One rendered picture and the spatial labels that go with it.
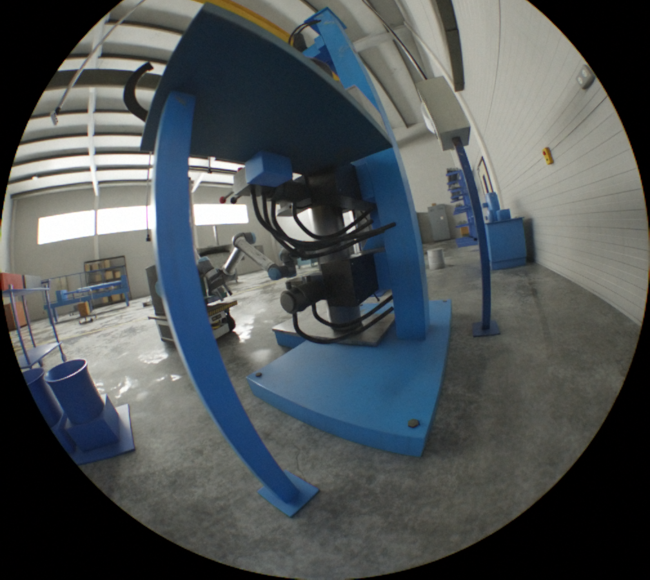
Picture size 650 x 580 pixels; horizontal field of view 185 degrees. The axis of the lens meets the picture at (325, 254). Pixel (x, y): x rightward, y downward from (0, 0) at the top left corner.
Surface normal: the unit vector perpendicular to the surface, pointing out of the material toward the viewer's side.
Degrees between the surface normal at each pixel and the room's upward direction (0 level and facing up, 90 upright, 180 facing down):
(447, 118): 90
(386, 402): 0
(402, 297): 90
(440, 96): 90
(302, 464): 0
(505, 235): 90
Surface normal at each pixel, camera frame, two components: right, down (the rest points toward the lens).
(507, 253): -0.58, 0.13
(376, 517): -0.18, -0.98
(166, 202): 0.79, -0.14
